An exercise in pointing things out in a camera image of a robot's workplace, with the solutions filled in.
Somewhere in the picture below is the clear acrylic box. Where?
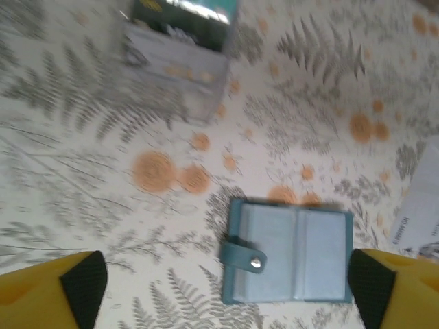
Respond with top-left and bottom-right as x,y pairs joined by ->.
115,0 -> 241,127

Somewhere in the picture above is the white numbered card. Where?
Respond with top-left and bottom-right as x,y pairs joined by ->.
390,135 -> 439,256

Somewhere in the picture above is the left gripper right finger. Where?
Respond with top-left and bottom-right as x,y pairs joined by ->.
348,248 -> 439,329

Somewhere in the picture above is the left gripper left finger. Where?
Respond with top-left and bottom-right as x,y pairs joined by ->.
0,249 -> 109,329

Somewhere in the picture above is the teal leather card holder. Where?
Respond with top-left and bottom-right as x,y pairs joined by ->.
219,197 -> 355,306

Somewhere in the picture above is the floral table cover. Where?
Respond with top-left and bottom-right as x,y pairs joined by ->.
0,0 -> 439,329

